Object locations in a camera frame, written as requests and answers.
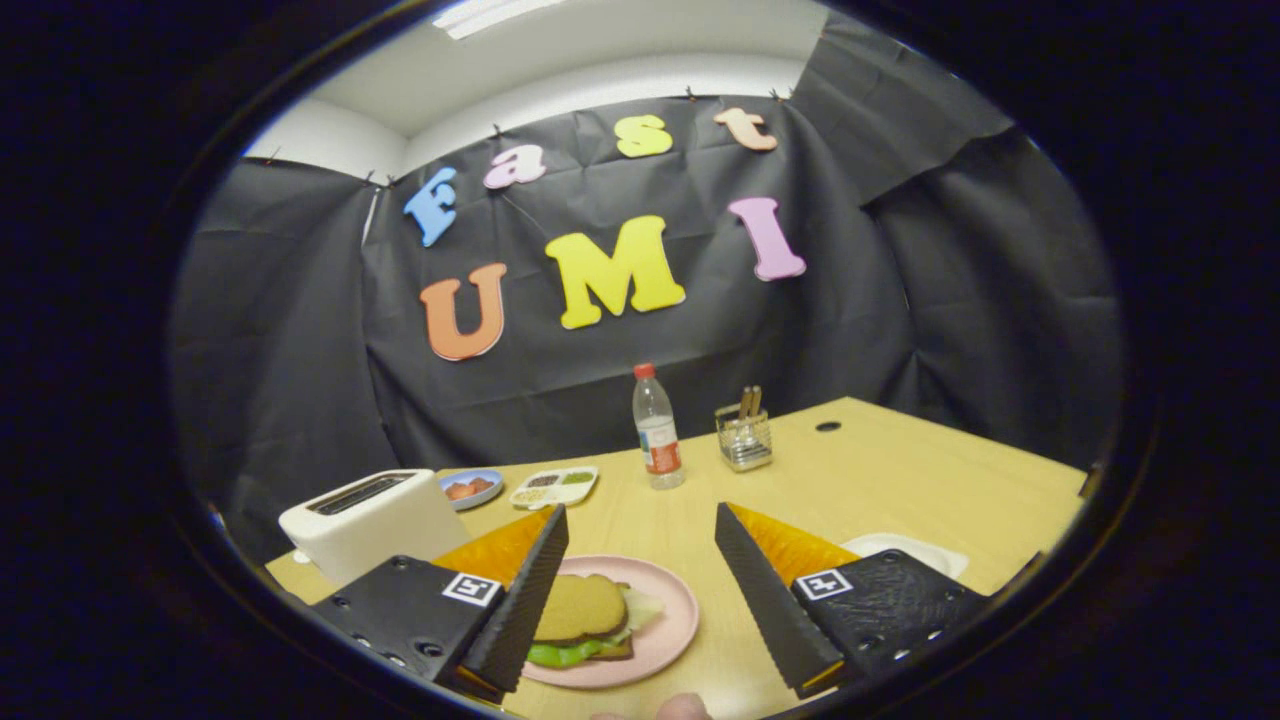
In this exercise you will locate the wooden chopsticks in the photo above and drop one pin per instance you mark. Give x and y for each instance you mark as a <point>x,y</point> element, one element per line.
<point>750,402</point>

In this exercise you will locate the square brown bread slice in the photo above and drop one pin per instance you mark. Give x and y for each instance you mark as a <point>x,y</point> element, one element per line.
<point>615,650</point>

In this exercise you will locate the pink plate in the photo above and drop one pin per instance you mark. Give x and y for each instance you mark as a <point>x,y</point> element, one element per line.
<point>670,620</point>

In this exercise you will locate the clear plastic water bottle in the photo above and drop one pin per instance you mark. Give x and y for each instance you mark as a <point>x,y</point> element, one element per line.
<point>657,430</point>

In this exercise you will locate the small blue dish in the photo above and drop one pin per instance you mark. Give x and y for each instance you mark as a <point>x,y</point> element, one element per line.
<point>472,505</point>

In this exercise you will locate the round brown bread slice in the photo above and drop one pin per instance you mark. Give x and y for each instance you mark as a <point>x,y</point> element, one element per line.
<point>580,605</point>

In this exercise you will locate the red tomato slices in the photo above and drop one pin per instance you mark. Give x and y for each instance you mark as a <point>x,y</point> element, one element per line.
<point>468,488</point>

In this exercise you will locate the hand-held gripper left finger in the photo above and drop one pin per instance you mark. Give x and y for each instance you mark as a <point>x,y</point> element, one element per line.
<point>520,610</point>

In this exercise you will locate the ceiling light panel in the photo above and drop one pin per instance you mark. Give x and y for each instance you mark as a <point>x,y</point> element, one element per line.
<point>490,15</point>

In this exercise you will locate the white toaster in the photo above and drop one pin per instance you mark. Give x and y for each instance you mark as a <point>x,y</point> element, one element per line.
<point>380,525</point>

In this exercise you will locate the green lettuce leaf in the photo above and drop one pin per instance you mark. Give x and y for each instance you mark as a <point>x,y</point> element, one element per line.
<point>560,654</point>

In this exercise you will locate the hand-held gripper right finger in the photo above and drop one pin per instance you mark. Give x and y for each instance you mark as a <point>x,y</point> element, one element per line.
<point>770,610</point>

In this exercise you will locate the white divided condiment tray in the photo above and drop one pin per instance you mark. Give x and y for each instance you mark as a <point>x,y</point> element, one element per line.
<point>553,490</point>

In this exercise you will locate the white plate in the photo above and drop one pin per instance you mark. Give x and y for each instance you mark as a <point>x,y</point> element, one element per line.
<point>880,545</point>

